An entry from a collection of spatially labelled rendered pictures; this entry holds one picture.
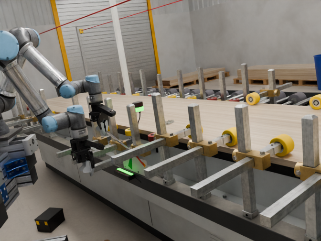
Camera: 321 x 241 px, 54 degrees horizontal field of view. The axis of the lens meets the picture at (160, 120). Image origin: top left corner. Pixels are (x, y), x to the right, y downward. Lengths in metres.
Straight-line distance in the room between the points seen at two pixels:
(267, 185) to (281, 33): 8.36
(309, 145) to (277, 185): 0.45
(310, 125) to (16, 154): 1.52
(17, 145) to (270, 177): 1.34
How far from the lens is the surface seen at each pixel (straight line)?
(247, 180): 1.24
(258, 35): 10.16
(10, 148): 1.95
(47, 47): 9.78
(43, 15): 9.88
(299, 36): 9.37
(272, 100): 2.39
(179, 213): 1.69
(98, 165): 1.62
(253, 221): 1.30
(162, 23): 11.55
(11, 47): 1.40
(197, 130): 1.34
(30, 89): 1.57
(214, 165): 1.66
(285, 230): 1.26
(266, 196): 1.52
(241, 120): 1.16
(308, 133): 1.04
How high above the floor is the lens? 1.40
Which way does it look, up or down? 14 degrees down
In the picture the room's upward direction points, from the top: 9 degrees counter-clockwise
